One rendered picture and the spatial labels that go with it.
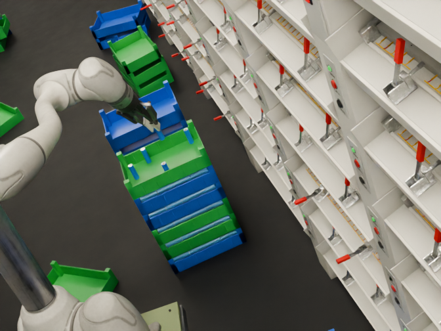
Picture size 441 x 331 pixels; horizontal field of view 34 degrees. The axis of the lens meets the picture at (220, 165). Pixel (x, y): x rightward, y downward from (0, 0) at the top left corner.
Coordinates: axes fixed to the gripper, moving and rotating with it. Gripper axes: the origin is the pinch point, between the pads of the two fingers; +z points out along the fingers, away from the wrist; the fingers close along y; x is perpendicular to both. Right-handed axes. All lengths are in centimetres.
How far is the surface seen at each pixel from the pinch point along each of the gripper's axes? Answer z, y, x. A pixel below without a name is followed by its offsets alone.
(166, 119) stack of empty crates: 21.5, -5.6, 12.5
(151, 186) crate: 6.6, -2.0, -20.5
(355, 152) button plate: -77, 86, -56
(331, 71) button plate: -94, 86, -47
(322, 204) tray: -12, 63, -41
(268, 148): 26.4, 33.6, -3.4
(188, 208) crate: 22.5, 4.8, -24.1
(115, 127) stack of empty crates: 26.0, -30.9, 15.7
